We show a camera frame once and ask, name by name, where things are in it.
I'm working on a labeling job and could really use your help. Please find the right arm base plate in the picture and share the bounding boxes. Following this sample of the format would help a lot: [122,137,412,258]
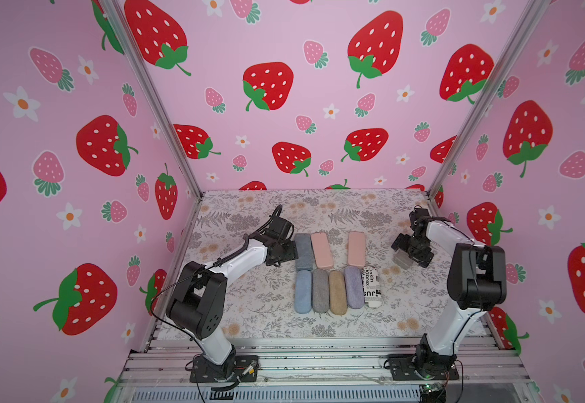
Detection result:
[383,354,460,382]

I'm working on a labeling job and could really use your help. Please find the aluminium corner post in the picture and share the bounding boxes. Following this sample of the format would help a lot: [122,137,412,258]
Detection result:
[427,0,549,202]
[102,0,203,202]

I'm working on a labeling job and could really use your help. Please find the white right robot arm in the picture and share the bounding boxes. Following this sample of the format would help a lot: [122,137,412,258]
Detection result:
[392,207,507,367]

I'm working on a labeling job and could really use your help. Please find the aluminium corner post left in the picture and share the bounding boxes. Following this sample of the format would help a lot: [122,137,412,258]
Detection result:
[102,0,203,202]

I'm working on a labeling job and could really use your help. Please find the grey fabric glasses case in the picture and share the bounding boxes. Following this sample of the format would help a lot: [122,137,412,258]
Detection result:
[312,269,330,314]

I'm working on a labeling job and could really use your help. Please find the green case purple glasses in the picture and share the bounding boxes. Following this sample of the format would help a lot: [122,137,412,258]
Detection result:
[294,233,314,271]

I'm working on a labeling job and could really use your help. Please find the grey case teal lining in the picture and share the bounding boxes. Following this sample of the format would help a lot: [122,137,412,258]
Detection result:
[393,250,414,270]

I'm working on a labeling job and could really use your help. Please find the newspaper print glasses case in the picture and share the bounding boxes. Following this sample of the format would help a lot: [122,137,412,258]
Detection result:
[361,266,383,309]

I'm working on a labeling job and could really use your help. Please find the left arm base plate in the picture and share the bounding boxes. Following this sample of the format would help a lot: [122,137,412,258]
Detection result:
[189,355,260,384]

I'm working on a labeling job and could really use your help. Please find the blue fabric glasses case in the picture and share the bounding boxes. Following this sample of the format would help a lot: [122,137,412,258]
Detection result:
[294,270,312,314]

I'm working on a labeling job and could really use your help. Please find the purple case brown lining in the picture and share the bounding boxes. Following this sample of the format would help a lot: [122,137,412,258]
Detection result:
[344,266,365,309]

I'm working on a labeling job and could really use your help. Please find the aluminium rail frame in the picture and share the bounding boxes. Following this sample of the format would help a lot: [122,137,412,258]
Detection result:
[112,335,543,402]

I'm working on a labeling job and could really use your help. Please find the pink glasses case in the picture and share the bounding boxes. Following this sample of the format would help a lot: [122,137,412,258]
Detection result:
[311,232,334,270]

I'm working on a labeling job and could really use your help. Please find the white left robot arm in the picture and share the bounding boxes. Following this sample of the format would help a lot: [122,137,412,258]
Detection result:
[166,215,299,368]

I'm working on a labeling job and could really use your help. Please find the tan woven glasses case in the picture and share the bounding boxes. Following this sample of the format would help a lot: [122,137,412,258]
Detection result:
[329,270,348,316]

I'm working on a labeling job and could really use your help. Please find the pink case black sunglasses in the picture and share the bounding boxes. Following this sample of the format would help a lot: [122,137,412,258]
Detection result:
[347,231,366,269]

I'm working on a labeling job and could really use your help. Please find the aluminium corner post right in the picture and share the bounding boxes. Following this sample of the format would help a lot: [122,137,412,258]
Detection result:
[427,0,549,202]

